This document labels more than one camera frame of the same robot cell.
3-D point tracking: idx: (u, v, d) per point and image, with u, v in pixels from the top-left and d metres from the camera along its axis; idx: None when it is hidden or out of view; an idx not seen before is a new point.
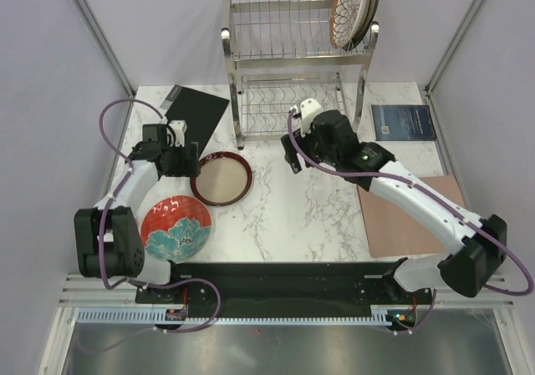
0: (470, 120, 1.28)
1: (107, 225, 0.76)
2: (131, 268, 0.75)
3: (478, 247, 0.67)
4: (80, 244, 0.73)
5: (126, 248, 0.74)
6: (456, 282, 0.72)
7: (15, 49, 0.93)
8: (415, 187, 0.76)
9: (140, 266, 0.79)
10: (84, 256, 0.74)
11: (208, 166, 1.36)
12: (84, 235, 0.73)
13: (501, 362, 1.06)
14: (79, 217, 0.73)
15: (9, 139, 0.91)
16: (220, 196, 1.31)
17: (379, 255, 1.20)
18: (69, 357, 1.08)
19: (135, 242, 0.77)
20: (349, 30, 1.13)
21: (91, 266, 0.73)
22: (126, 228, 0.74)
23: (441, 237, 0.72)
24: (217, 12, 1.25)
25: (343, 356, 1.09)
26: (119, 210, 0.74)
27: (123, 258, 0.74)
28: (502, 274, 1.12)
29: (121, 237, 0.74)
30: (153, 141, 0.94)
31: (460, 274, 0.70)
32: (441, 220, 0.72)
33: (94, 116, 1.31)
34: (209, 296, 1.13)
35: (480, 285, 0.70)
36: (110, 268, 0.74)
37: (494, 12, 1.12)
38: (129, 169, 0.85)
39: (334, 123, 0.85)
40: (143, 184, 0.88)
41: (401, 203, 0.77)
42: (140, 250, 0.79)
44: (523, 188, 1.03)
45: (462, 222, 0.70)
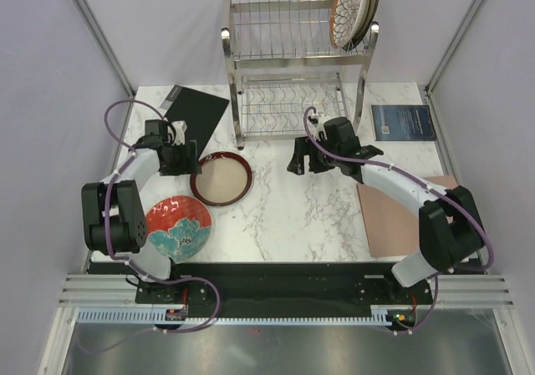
0: (470, 120, 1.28)
1: (112, 199, 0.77)
2: (136, 239, 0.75)
3: (437, 208, 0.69)
4: (87, 216, 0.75)
5: (131, 218, 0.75)
6: (431, 257, 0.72)
7: (15, 49, 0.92)
8: (393, 169, 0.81)
9: (144, 240, 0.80)
10: (89, 228, 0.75)
11: (207, 166, 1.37)
12: (91, 207, 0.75)
13: (500, 362, 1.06)
14: (86, 190, 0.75)
15: (9, 139, 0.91)
16: (221, 195, 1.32)
17: (378, 255, 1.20)
18: (69, 357, 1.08)
19: (140, 215, 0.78)
20: (349, 30, 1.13)
21: (97, 238, 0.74)
22: (131, 198, 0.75)
23: (412, 208, 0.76)
24: (216, 12, 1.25)
25: (343, 356, 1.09)
26: (125, 182, 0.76)
27: (128, 228, 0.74)
28: (502, 275, 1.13)
29: (125, 208, 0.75)
30: (155, 135, 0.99)
31: (430, 245, 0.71)
32: (409, 190, 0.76)
33: (94, 116, 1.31)
34: (209, 296, 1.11)
35: (445, 249, 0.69)
36: (115, 239, 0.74)
37: (494, 12, 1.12)
38: (133, 154, 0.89)
39: (338, 124, 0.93)
40: (145, 169, 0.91)
41: (384, 186, 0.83)
42: (144, 225, 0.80)
44: (523, 189, 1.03)
45: (426, 190, 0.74)
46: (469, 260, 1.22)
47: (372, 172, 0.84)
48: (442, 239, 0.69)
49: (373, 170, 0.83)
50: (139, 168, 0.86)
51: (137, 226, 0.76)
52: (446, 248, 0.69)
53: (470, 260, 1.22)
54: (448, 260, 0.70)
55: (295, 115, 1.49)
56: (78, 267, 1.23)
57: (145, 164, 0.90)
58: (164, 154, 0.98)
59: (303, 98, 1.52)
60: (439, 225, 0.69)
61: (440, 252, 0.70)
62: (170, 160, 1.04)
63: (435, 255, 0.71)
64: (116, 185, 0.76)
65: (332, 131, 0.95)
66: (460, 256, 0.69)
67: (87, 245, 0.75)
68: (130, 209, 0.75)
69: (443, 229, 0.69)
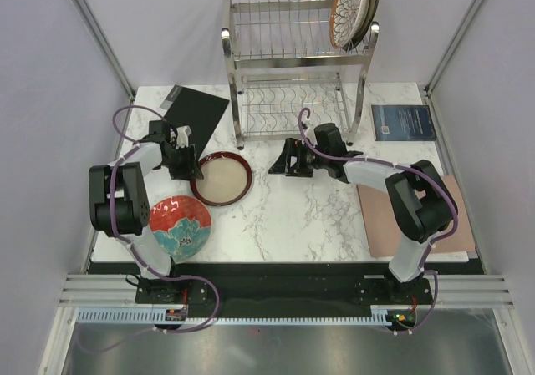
0: (470, 120, 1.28)
1: (118, 180, 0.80)
2: (140, 219, 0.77)
3: (401, 179, 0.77)
4: (94, 196, 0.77)
5: (135, 198, 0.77)
6: (405, 227, 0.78)
7: (14, 49, 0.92)
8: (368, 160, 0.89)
9: (147, 221, 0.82)
10: (95, 208, 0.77)
11: (208, 166, 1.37)
12: (97, 187, 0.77)
13: (500, 362, 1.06)
14: (93, 171, 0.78)
15: (9, 140, 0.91)
16: (222, 195, 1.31)
17: (378, 255, 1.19)
18: (68, 357, 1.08)
19: (144, 196, 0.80)
20: (349, 30, 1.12)
21: (102, 217, 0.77)
22: (135, 179, 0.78)
23: (384, 187, 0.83)
24: (216, 12, 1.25)
25: (343, 356, 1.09)
26: (129, 164, 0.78)
27: (132, 208, 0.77)
28: (502, 274, 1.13)
29: (129, 188, 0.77)
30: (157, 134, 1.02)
31: (400, 215, 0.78)
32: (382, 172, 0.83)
33: (94, 116, 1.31)
34: (209, 296, 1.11)
35: (417, 215, 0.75)
36: (120, 218, 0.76)
37: (494, 12, 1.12)
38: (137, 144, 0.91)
39: (328, 130, 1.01)
40: (150, 159, 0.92)
41: (369, 179, 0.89)
42: (147, 207, 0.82)
44: (523, 189, 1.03)
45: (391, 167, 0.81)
46: (469, 260, 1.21)
47: (354, 168, 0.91)
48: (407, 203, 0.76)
49: (354, 168, 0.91)
50: (143, 157, 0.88)
51: (140, 206, 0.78)
52: (413, 211, 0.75)
53: (470, 260, 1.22)
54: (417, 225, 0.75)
55: (295, 115, 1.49)
56: (78, 267, 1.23)
57: (149, 154, 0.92)
58: (166, 150, 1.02)
59: (303, 98, 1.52)
60: (403, 190, 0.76)
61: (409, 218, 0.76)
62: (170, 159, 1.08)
63: (406, 222, 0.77)
64: (121, 168, 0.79)
65: (323, 137, 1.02)
66: (427, 220, 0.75)
67: (94, 225, 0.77)
68: (135, 189, 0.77)
69: (408, 195, 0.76)
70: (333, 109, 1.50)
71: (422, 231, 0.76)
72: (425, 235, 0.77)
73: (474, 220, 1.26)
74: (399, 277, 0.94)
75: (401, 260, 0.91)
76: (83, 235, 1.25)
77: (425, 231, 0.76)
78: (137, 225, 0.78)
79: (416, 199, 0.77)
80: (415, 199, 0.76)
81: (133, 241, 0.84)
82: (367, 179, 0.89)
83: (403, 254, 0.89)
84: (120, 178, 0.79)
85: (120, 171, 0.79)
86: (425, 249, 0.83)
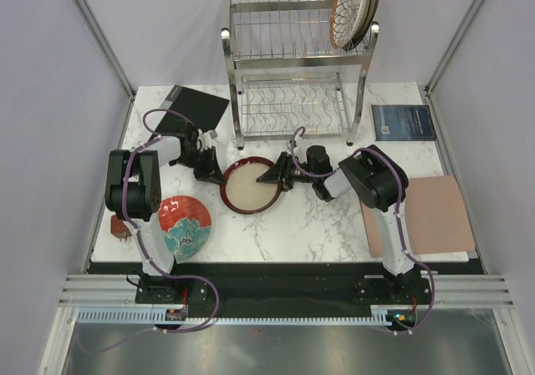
0: (471, 120, 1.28)
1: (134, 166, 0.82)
2: (150, 204, 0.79)
3: (349, 161, 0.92)
4: (110, 178, 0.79)
5: (150, 184, 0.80)
6: (367, 200, 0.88)
7: (14, 49, 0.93)
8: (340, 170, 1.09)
9: (156, 209, 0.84)
10: (110, 190, 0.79)
11: (242, 170, 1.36)
12: (114, 169, 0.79)
13: (500, 362, 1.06)
14: (113, 154, 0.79)
15: (8, 140, 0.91)
16: (246, 203, 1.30)
17: (378, 254, 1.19)
18: (69, 357, 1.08)
19: (157, 184, 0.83)
20: (349, 29, 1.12)
21: (115, 200, 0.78)
22: (152, 165, 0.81)
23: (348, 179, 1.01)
24: (216, 12, 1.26)
25: (343, 356, 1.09)
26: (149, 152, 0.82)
27: (145, 193, 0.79)
28: (502, 274, 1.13)
29: (145, 174, 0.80)
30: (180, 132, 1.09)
31: (360, 191, 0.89)
32: None
33: (94, 115, 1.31)
34: (209, 296, 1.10)
35: (369, 184, 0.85)
36: (133, 200, 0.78)
37: (494, 12, 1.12)
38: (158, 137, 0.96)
39: (319, 157, 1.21)
40: (169, 153, 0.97)
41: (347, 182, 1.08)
42: (158, 196, 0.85)
44: (523, 189, 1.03)
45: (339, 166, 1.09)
46: (470, 260, 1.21)
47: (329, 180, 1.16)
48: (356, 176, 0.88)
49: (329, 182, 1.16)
50: (160, 149, 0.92)
51: (153, 193, 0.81)
52: (364, 181, 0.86)
53: (470, 260, 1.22)
54: (370, 193, 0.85)
55: (295, 115, 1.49)
56: (78, 267, 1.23)
57: (167, 146, 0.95)
58: (185, 146, 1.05)
59: (303, 98, 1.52)
60: (354, 169, 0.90)
61: (361, 189, 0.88)
62: (188, 158, 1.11)
63: (363, 193, 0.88)
64: (140, 154, 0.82)
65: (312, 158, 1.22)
66: (379, 186, 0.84)
67: (106, 204, 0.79)
68: (150, 174, 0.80)
69: (358, 170, 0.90)
70: (333, 109, 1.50)
71: (379, 200, 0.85)
72: (384, 203, 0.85)
73: (474, 220, 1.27)
74: (391, 269, 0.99)
75: (387, 248, 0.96)
76: (83, 235, 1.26)
77: (381, 198, 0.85)
78: (147, 210, 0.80)
79: (369, 174, 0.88)
80: (365, 174, 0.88)
81: (140, 227, 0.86)
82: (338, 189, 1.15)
83: (385, 240, 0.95)
84: (138, 164, 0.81)
85: (138, 158, 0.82)
86: (396, 224, 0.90)
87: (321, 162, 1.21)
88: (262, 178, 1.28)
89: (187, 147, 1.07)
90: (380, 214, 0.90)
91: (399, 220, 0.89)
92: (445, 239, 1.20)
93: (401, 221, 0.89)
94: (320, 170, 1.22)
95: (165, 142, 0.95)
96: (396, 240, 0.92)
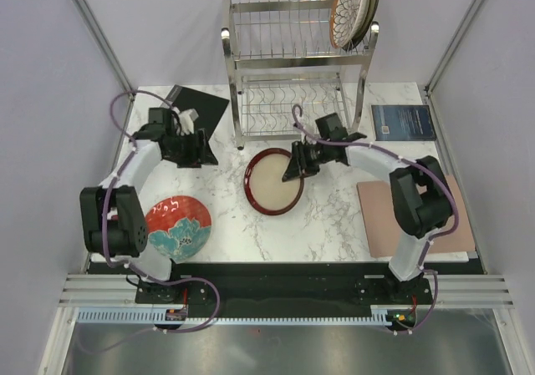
0: (471, 120, 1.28)
1: (111, 203, 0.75)
2: (135, 245, 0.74)
3: (408, 174, 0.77)
4: (87, 220, 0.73)
5: (130, 225, 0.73)
6: (404, 223, 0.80)
7: (15, 49, 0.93)
8: (372, 147, 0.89)
9: (143, 244, 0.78)
10: (89, 231, 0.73)
11: (262, 165, 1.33)
12: (89, 211, 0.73)
13: (501, 362, 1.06)
14: (84, 195, 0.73)
15: (8, 139, 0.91)
16: (272, 200, 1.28)
17: (378, 254, 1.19)
18: (69, 357, 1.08)
19: (140, 220, 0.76)
20: (349, 30, 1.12)
21: (96, 241, 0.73)
22: (131, 205, 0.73)
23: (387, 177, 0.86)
24: (216, 12, 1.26)
25: (343, 356, 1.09)
26: (125, 189, 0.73)
27: (126, 235, 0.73)
28: (502, 274, 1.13)
29: (124, 214, 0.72)
30: (158, 124, 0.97)
31: (400, 210, 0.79)
32: (386, 164, 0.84)
33: (93, 115, 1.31)
34: (209, 296, 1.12)
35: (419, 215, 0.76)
36: (114, 243, 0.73)
37: (495, 12, 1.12)
38: (134, 149, 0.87)
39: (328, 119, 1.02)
40: (148, 164, 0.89)
41: (369, 163, 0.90)
42: (145, 229, 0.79)
44: (524, 189, 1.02)
45: (398, 160, 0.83)
46: (470, 260, 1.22)
47: (356, 151, 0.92)
48: (405, 199, 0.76)
49: (357, 151, 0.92)
50: (139, 169, 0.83)
51: (136, 232, 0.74)
52: (412, 207, 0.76)
53: (470, 260, 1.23)
54: (415, 222, 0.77)
55: None
56: (78, 267, 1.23)
57: (146, 161, 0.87)
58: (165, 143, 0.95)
59: (303, 98, 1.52)
60: (407, 186, 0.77)
61: (406, 213, 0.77)
62: (179, 148, 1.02)
63: (401, 215, 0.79)
64: (115, 191, 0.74)
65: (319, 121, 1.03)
66: (427, 218, 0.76)
67: (86, 248, 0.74)
68: (130, 215, 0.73)
69: (411, 191, 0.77)
70: (333, 109, 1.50)
71: (420, 228, 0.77)
72: (422, 231, 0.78)
73: (473, 220, 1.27)
74: (396, 274, 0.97)
75: (400, 258, 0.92)
76: None
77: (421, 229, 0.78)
78: (133, 250, 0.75)
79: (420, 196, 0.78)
80: (417, 195, 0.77)
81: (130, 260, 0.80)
82: (362, 162, 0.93)
83: (402, 253, 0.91)
84: (114, 200, 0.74)
85: (114, 195, 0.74)
86: (423, 246, 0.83)
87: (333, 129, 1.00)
88: (286, 176, 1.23)
89: (170, 139, 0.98)
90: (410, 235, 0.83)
91: (429, 245, 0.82)
92: (444, 239, 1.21)
93: (430, 245, 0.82)
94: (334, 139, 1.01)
95: (145, 157, 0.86)
96: (415, 257, 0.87)
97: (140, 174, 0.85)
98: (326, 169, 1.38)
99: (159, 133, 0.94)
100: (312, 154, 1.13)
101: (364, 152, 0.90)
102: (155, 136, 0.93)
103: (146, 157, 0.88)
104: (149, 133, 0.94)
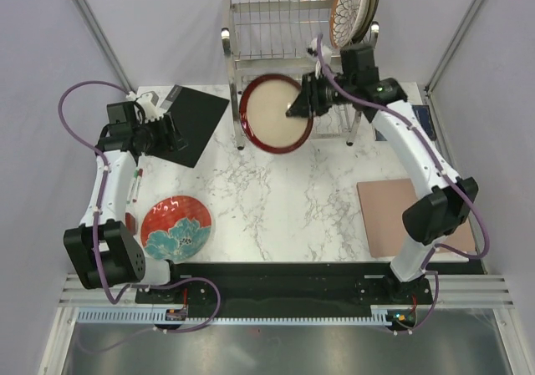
0: (471, 120, 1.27)
1: (100, 240, 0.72)
2: (135, 276, 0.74)
3: (443, 200, 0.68)
4: (78, 263, 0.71)
5: (126, 260, 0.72)
6: (410, 225, 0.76)
7: (15, 49, 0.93)
8: (412, 130, 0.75)
9: (141, 271, 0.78)
10: (84, 273, 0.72)
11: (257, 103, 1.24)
12: (78, 255, 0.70)
13: (501, 362, 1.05)
14: (70, 240, 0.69)
15: (8, 139, 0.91)
16: (273, 135, 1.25)
17: (379, 254, 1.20)
18: (69, 357, 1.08)
19: (135, 249, 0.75)
20: (349, 30, 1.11)
21: (94, 280, 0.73)
22: (122, 243, 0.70)
23: (414, 175, 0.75)
24: (217, 12, 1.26)
25: (343, 356, 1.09)
26: (114, 226, 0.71)
27: (124, 269, 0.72)
28: (502, 275, 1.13)
29: (118, 251, 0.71)
30: (121, 123, 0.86)
31: (415, 220, 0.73)
32: (421, 165, 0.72)
33: (93, 114, 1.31)
34: (209, 296, 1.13)
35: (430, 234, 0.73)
36: (114, 278, 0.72)
37: (495, 12, 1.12)
38: (105, 168, 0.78)
39: (358, 48, 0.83)
40: (125, 179, 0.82)
41: (398, 144, 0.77)
42: (140, 255, 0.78)
44: (524, 189, 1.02)
45: (439, 174, 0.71)
46: (470, 260, 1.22)
47: (388, 122, 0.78)
48: (430, 216, 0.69)
49: (389, 121, 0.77)
50: (117, 193, 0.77)
51: (134, 264, 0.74)
52: (428, 229, 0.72)
53: (470, 260, 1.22)
54: (425, 231, 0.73)
55: None
56: None
57: (123, 177, 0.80)
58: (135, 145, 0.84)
59: None
60: (435, 216, 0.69)
61: (422, 224, 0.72)
62: (155, 137, 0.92)
63: (414, 218, 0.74)
64: (103, 229, 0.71)
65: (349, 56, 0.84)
66: (436, 230, 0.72)
67: (84, 285, 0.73)
68: (124, 252, 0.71)
69: (438, 219, 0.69)
70: (333, 108, 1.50)
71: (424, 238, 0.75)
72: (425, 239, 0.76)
73: (473, 220, 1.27)
74: (397, 274, 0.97)
75: (402, 260, 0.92)
76: None
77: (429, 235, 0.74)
78: (133, 280, 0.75)
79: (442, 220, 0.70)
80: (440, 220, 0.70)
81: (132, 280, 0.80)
82: (386, 133, 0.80)
83: (406, 256, 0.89)
84: (104, 239, 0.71)
85: (102, 232, 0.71)
86: (427, 252, 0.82)
87: (363, 69, 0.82)
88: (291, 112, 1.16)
89: (140, 132, 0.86)
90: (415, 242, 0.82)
91: (434, 250, 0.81)
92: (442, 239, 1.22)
93: (433, 251, 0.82)
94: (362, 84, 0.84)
95: (120, 174, 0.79)
96: (418, 261, 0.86)
97: (121, 195, 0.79)
98: (326, 169, 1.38)
99: (124, 137, 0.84)
100: (328, 91, 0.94)
101: (399, 131, 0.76)
102: (122, 142, 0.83)
103: (121, 172, 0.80)
104: (114, 139, 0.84)
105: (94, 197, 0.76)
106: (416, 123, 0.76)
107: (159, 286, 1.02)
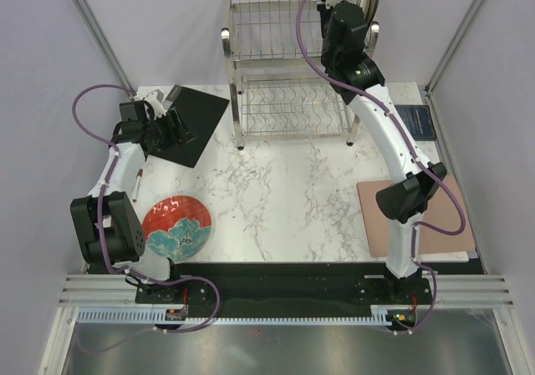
0: (471, 120, 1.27)
1: (104, 211, 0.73)
2: (135, 249, 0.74)
3: (416, 182, 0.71)
4: (81, 231, 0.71)
5: (128, 231, 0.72)
6: (386, 205, 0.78)
7: (15, 50, 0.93)
8: (389, 116, 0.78)
9: (141, 249, 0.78)
10: (86, 244, 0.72)
11: None
12: (82, 222, 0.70)
13: (501, 361, 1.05)
14: (75, 206, 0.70)
15: (8, 140, 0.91)
16: None
17: (378, 254, 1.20)
18: (69, 357, 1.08)
19: (135, 224, 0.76)
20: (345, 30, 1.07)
21: (94, 252, 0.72)
22: (125, 212, 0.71)
23: (387, 159, 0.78)
24: (217, 12, 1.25)
25: (343, 356, 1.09)
26: (117, 195, 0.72)
27: (125, 240, 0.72)
28: (502, 274, 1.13)
29: (120, 221, 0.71)
30: (134, 120, 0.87)
31: (392, 200, 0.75)
32: (398, 152, 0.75)
33: (90, 114, 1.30)
34: (209, 296, 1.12)
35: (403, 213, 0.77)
36: (114, 250, 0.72)
37: (494, 12, 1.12)
38: (116, 153, 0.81)
39: (353, 26, 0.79)
40: (134, 168, 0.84)
41: (374, 128, 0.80)
42: (140, 232, 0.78)
44: (524, 190, 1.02)
45: (413, 160, 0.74)
46: (470, 260, 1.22)
47: (366, 106, 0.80)
48: (404, 198, 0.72)
49: (368, 107, 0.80)
50: (125, 172, 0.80)
51: (135, 237, 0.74)
52: (402, 210, 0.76)
53: (470, 260, 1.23)
54: (399, 211, 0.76)
55: (295, 115, 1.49)
56: (79, 268, 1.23)
57: (131, 164, 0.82)
58: (146, 144, 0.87)
59: (303, 98, 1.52)
60: (410, 201, 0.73)
61: (397, 205, 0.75)
62: (163, 133, 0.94)
63: (389, 198, 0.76)
64: (108, 198, 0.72)
65: (341, 30, 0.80)
66: (409, 210, 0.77)
67: (85, 259, 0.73)
68: (126, 222, 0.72)
69: (412, 201, 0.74)
70: (333, 109, 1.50)
71: (400, 215, 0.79)
72: (405, 215, 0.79)
73: (474, 220, 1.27)
74: (394, 271, 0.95)
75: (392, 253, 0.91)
76: None
77: (402, 212, 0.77)
78: (133, 255, 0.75)
79: (415, 201, 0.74)
80: (412, 202, 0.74)
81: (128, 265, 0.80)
82: (364, 117, 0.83)
83: (393, 246, 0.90)
84: (107, 209, 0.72)
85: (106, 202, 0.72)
86: (410, 233, 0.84)
87: (348, 52, 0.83)
88: None
89: (150, 127, 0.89)
90: (397, 224, 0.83)
91: (415, 230, 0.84)
92: (445, 240, 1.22)
93: (416, 232, 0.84)
94: (345, 62, 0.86)
95: (129, 163, 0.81)
96: (405, 250, 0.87)
97: (127, 179, 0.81)
98: (326, 169, 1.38)
99: (136, 134, 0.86)
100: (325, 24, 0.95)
101: (374, 117, 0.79)
102: (134, 139, 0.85)
103: (130, 160, 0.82)
104: (125, 137, 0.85)
105: (103, 175, 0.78)
106: (393, 108, 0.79)
107: (161, 282, 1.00)
